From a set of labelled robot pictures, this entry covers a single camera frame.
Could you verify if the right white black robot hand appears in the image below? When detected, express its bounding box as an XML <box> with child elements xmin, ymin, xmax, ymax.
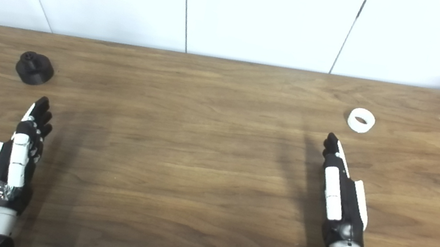
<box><xmin>306</xmin><ymin>132</ymin><xmax>383</xmax><ymax>247</ymax></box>

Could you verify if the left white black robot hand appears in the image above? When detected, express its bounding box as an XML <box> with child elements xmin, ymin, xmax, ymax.
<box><xmin>0</xmin><ymin>88</ymin><xmax>58</xmax><ymax>218</ymax></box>

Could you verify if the white plastic ring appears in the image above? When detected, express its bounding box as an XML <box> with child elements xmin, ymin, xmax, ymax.
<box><xmin>345</xmin><ymin>106</ymin><xmax>377</xmax><ymax>136</ymax></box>

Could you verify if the round black plastic part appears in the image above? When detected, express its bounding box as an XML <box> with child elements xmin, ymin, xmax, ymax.
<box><xmin>13</xmin><ymin>49</ymin><xmax>57</xmax><ymax>89</ymax></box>

